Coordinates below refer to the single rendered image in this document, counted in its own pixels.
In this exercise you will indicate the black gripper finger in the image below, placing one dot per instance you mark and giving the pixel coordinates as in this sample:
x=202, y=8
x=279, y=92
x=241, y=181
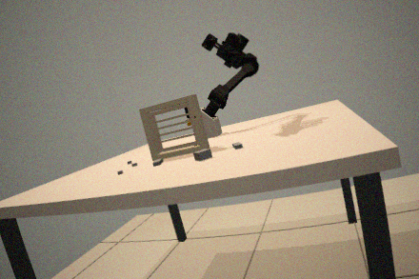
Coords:
x=231, y=57
x=210, y=42

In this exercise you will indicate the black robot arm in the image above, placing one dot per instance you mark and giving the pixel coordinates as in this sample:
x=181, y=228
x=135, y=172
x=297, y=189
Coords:
x=218, y=96

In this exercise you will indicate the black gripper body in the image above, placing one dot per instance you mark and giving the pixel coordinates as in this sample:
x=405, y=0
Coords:
x=223, y=47

